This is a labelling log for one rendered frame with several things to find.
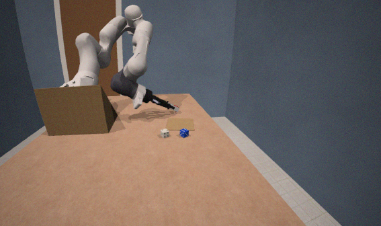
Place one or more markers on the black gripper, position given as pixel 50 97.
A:
pixel 149 97

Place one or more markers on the white die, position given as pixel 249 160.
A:
pixel 164 133

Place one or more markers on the blue die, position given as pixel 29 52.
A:
pixel 184 133

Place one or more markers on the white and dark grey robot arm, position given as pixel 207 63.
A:
pixel 95 56

